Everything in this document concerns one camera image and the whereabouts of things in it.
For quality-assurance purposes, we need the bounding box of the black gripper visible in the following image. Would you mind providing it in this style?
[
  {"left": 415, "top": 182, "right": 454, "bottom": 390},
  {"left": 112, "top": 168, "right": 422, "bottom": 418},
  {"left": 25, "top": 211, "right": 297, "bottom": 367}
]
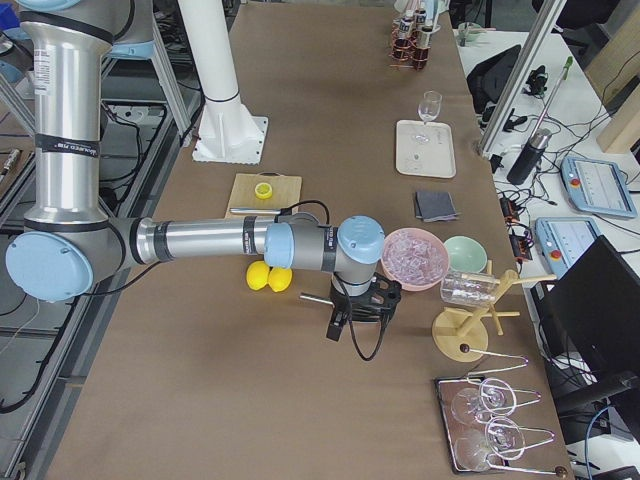
[{"left": 326, "top": 279, "right": 365, "bottom": 341}]

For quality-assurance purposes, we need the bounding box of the tea bottle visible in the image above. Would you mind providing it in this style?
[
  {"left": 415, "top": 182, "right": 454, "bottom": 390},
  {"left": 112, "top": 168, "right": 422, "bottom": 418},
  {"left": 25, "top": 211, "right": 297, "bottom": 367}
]
[
  {"left": 395, "top": 9, "right": 414, "bottom": 51},
  {"left": 412, "top": 0, "right": 426, "bottom": 37},
  {"left": 414, "top": 25, "right": 433, "bottom": 70}
]

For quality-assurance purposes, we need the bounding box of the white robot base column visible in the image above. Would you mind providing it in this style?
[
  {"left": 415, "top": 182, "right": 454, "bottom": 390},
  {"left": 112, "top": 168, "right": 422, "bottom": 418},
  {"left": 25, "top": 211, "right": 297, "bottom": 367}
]
[{"left": 179, "top": 0, "right": 268, "bottom": 165}]

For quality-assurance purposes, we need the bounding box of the cream rectangular tray plate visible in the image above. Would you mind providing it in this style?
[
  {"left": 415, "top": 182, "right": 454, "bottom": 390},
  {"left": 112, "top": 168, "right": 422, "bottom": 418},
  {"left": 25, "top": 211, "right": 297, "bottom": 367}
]
[{"left": 395, "top": 120, "right": 456, "bottom": 179}]

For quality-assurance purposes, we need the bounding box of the metal ice scoop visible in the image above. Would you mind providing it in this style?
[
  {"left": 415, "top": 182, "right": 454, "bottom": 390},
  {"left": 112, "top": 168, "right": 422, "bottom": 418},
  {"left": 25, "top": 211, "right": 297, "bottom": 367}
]
[{"left": 299, "top": 292, "right": 334, "bottom": 306}]

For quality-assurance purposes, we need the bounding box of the yellow lemon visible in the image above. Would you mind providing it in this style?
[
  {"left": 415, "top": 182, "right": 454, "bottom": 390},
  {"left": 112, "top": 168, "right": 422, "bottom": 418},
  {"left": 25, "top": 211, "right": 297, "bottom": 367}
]
[
  {"left": 245, "top": 261, "right": 271, "bottom": 291},
  {"left": 268, "top": 267, "right": 293, "bottom": 293}
]

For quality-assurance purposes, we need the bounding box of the pink bowl with ice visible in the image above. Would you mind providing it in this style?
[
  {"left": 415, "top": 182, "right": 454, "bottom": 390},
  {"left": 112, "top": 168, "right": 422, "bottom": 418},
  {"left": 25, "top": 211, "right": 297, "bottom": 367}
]
[{"left": 381, "top": 228, "right": 450, "bottom": 292}]

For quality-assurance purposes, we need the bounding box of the wooden cup tree stand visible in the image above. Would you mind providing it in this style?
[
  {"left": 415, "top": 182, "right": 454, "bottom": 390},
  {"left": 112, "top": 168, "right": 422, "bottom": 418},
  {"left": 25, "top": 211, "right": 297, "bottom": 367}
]
[{"left": 431, "top": 261, "right": 557, "bottom": 362}]

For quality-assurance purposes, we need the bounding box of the clear glass jar on stand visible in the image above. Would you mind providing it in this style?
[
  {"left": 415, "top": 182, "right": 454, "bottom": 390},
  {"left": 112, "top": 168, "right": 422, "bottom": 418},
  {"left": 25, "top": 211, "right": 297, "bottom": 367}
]
[{"left": 440, "top": 271, "right": 499, "bottom": 307}]

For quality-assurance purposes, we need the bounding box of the metal muddler bar tool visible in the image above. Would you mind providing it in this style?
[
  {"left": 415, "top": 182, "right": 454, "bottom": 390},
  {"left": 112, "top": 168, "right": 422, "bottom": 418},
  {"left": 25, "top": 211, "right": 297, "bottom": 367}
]
[{"left": 228, "top": 207, "right": 281, "bottom": 216}]

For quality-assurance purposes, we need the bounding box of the green bowl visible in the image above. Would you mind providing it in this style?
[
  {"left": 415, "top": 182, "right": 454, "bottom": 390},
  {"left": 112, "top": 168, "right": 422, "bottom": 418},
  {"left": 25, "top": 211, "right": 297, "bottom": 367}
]
[{"left": 444, "top": 236, "right": 488, "bottom": 273}]

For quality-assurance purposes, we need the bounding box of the dark grey folded cloth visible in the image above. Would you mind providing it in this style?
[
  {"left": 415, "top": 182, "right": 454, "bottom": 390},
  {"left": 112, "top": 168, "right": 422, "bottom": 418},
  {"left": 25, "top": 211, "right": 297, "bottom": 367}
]
[{"left": 414, "top": 190, "right": 458, "bottom": 223}]

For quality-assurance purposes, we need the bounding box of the wooden cutting board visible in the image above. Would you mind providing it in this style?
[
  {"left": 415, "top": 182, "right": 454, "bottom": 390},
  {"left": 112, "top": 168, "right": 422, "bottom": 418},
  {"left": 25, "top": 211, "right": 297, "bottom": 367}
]
[{"left": 225, "top": 173, "right": 302, "bottom": 218}]

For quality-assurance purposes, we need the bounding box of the half lemon slice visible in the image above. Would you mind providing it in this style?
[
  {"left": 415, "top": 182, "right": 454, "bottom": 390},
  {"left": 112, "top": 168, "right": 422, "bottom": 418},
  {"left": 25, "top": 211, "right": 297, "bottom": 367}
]
[{"left": 254, "top": 182, "right": 273, "bottom": 200}]

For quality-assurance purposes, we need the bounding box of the black tray with glasses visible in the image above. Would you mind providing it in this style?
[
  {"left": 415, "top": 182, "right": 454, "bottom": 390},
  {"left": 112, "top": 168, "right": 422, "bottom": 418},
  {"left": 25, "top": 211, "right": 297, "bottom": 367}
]
[{"left": 433, "top": 372, "right": 571, "bottom": 476}]

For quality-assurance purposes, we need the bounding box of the hanging wine glass upper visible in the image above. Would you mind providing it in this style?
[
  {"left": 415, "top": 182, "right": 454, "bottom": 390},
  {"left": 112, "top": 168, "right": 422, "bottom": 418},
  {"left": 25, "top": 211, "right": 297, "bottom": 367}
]
[{"left": 450, "top": 378, "right": 541, "bottom": 425}]

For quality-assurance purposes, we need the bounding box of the hanging wine glass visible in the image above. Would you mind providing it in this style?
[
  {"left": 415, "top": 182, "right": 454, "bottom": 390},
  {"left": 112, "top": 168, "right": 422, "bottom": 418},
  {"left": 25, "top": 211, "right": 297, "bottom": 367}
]
[
  {"left": 450, "top": 378, "right": 541, "bottom": 425},
  {"left": 453, "top": 416, "right": 556, "bottom": 475}
]

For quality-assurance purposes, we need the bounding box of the hanging wine glass lower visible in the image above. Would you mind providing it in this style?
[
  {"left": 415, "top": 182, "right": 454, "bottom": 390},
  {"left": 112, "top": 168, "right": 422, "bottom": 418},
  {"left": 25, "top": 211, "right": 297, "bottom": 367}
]
[{"left": 453, "top": 416, "right": 556, "bottom": 475}]

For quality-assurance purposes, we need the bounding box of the clear wine glass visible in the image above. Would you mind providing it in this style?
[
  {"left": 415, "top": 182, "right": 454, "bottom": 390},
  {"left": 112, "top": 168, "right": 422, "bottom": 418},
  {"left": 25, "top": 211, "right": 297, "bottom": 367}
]
[{"left": 415, "top": 91, "right": 443, "bottom": 143}]

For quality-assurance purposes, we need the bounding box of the black thermos bottle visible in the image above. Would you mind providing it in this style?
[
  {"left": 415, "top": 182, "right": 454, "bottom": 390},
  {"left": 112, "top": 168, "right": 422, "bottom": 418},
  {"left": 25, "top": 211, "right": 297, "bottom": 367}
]
[{"left": 506, "top": 128, "right": 552, "bottom": 185}]

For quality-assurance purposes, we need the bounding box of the black monitor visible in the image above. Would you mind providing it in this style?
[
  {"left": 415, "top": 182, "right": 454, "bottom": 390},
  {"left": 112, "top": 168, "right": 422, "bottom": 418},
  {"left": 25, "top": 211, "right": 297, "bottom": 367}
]
[{"left": 541, "top": 236, "right": 639, "bottom": 377}]

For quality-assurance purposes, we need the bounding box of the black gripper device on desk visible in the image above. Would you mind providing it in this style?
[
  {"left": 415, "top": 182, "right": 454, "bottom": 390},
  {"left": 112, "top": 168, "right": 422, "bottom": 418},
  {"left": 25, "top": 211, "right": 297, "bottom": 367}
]
[{"left": 467, "top": 45, "right": 548, "bottom": 128}]

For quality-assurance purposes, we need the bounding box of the blue teach pendant tablet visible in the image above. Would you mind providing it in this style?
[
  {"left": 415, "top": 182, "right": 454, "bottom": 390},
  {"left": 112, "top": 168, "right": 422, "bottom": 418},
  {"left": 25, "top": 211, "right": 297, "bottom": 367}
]
[{"left": 561, "top": 157, "right": 638, "bottom": 219}]

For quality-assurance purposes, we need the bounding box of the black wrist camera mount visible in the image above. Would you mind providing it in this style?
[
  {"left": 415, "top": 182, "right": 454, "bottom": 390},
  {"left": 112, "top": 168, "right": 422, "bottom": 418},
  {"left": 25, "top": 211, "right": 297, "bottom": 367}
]
[{"left": 350, "top": 274, "right": 402, "bottom": 323}]

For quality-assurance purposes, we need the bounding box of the copper wire bottle basket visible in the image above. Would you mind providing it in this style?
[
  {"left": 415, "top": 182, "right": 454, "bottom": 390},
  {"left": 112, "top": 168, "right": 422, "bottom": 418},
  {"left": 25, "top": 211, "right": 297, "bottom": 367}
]
[{"left": 389, "top": 15, "right": 436, "bottom": 71}]

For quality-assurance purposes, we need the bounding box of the aluminium frame post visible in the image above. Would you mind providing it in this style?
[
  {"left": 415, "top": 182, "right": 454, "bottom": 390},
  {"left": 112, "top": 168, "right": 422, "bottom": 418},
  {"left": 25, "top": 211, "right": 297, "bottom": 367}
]
[{"left": 477, "top": 0, "right": 566, "bottom": 159}]

